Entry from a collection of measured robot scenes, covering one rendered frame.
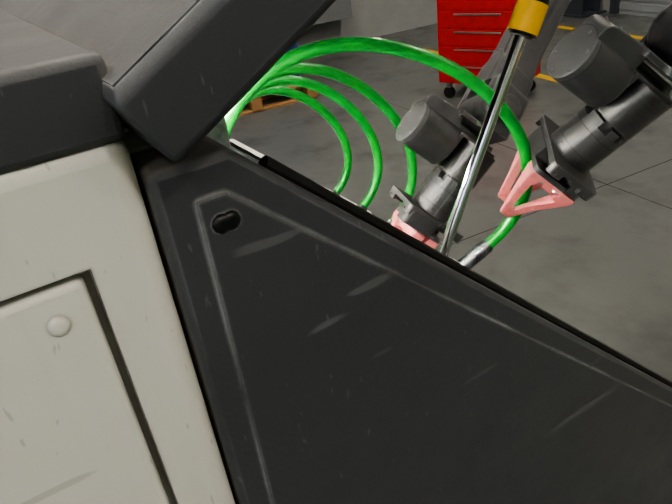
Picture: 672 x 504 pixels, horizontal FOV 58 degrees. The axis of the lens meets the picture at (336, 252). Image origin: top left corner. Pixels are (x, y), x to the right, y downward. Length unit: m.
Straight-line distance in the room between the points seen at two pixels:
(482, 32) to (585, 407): 4.61
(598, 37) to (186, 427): 0.50
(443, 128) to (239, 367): 0.52
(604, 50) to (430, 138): 0.23
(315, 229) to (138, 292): 0.09
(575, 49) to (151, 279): 0.48
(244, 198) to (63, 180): 0.08
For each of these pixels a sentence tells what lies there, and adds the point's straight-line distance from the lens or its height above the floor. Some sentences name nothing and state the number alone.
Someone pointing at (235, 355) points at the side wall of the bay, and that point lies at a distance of 0.31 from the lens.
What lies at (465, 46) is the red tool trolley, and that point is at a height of 0.44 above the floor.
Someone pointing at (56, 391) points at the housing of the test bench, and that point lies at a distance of 0.29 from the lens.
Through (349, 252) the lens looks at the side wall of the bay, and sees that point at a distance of 0.32.
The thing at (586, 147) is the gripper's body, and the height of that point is 1.29.
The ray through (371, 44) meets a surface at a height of 1.41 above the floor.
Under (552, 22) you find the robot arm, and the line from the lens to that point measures 0.93.
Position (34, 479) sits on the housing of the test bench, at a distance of 0.32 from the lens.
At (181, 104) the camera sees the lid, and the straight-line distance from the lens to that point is 0.24.
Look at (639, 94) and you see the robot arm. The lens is 0.68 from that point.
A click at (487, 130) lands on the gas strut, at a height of 1.40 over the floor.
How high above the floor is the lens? 1.54
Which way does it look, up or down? 30 degrees down
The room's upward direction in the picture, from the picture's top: 8 degrees counter-clockwise
